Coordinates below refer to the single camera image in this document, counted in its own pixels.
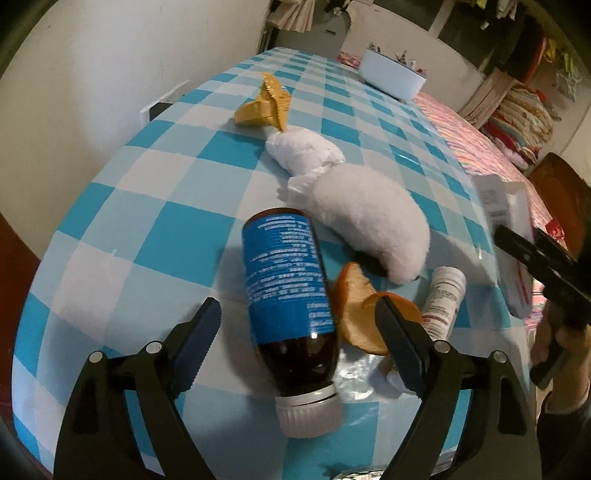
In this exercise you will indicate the row of hanging clothes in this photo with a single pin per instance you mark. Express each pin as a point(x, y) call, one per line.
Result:
point(531, 23)

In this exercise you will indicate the white round basin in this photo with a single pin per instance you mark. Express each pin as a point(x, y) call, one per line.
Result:
point(388, 76)

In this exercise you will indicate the small white pill bottle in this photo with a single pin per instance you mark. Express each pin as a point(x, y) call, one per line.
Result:
point(443, 295)

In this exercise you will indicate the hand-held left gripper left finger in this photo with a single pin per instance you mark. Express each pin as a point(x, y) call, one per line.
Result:
point(203, 341)

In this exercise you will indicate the brown bottle blue label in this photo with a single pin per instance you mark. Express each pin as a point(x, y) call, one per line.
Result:
point(286, 277)

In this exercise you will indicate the blue checked tablecloth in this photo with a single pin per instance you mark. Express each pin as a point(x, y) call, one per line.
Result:
point(161, 230)

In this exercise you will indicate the stack of folded quilts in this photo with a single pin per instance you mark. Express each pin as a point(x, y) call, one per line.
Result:
point(521, 120)

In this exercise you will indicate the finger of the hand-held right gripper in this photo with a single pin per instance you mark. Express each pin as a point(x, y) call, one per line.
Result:
point(531, 258)
point(554, 247)

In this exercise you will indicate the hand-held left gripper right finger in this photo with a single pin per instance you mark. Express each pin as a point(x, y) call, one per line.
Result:
point(401, 341)

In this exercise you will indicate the white tissue wad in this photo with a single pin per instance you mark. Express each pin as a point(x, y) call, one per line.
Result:
point(300, 150)

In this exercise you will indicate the beige tied curtain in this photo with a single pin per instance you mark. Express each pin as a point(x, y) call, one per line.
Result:
point(291, 14)

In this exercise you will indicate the brown wooden headboard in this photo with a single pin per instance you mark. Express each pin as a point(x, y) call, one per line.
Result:
point(554, 194)

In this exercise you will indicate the person's right hand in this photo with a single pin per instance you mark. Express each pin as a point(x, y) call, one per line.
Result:
point(572, 355)

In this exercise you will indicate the yellow paper wrapper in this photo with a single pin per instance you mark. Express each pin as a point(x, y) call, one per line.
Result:
point(263, 108)

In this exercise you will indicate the orange peel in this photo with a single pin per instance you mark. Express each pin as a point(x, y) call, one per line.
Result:
point(355, 314)

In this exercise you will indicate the white plush toy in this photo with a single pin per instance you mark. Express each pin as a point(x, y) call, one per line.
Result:
point(369, 212)

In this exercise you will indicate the white red printed box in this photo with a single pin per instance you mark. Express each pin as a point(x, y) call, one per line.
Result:
point(508, 203)

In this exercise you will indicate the beige straight curtain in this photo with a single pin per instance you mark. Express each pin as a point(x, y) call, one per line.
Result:
point(489, 97)

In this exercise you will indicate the pile of small colourful items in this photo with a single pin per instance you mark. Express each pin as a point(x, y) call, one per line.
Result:
point(401, 57)

